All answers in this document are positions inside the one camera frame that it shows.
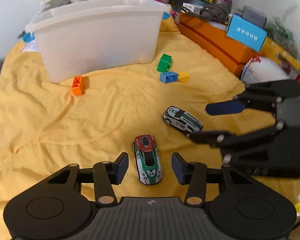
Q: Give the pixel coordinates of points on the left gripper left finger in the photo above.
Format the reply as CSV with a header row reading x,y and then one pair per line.
x,y
116,170

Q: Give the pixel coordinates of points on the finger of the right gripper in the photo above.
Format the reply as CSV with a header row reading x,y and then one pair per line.
x,y
213,138
225,107

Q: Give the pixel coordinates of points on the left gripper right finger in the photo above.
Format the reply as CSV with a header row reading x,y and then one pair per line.
x,y
183,170

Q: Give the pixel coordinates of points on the red green toy car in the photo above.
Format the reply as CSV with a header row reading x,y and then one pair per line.
x,y
147,160

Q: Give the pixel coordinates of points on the white green toy car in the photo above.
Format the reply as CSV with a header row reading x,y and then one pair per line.
x,y
181,120

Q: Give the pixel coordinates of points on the blue small brick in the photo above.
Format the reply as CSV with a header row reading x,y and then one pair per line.
x,y
168,77

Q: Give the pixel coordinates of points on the orange brick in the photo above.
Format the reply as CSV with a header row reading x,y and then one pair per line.
x,y
77,86

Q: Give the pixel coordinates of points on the white pouch package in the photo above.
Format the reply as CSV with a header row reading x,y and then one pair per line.
x,y
262,69

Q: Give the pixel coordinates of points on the yellow cloth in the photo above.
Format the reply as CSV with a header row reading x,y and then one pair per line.
x,y
44,127

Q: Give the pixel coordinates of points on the small yellow brick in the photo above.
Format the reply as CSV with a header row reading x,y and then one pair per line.
x,y
183,77

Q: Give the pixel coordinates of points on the orange box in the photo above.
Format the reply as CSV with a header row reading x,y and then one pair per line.
x,y
212,37

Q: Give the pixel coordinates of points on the light blue box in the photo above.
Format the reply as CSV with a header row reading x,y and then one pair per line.
x,y
246,33

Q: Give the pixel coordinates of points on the green brick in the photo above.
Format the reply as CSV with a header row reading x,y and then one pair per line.
x,y
164,63

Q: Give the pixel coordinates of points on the grey charger block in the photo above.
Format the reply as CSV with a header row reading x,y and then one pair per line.
x,y
253,16

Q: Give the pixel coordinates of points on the small white carton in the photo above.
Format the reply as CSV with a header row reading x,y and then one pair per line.
x,y
193,7

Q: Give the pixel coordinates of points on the white plastic bin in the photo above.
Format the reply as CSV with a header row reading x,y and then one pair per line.
x,y
82,37

